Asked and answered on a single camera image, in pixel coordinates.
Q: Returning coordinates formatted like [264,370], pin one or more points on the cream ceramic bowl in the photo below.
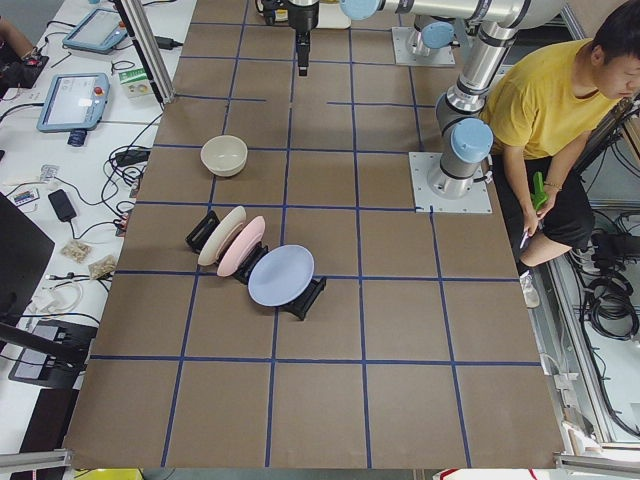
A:
[224,155]

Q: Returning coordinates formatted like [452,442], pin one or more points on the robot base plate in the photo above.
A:
[443,59]
[435,192]

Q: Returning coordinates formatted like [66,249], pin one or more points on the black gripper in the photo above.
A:
[302,19]

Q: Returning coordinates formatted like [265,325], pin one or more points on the blue teach pendant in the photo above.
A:
[74,102]
[100,31]

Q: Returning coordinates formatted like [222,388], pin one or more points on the near blue teach pendant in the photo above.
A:
[74,102]

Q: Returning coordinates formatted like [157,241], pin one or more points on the green white small box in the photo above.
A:
[135,83]

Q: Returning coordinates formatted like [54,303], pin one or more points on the person in yellow shirt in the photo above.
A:
[542,113]

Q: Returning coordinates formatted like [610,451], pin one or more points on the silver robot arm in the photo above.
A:
[429,35]
[467,140]

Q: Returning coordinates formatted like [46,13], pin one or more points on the far blue teach pendant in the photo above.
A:
[100,31]

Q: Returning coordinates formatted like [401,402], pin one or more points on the colourful remote control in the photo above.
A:
[25,196]

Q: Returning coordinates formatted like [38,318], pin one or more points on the black monitor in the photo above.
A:
[24,257]

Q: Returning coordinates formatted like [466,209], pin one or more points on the black dish rack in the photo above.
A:
[298,307]

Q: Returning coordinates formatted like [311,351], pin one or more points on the aluminium frame post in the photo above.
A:
[139,30]

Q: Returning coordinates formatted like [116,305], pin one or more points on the green handled tool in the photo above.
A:
[539,196]

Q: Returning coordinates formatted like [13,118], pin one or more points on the light blue plate in rack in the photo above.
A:
[281,275]

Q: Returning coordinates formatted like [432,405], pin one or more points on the white rectangular tray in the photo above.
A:
[330,15]

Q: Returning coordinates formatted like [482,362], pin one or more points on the black power adapter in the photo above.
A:
[131,157]

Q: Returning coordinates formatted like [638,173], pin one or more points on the black phone on desk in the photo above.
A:
[61,205]

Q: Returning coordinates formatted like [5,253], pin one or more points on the pink plate in rack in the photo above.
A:
[241,247]

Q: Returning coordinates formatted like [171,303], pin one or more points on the cream plate in rack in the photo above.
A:
[222,236]

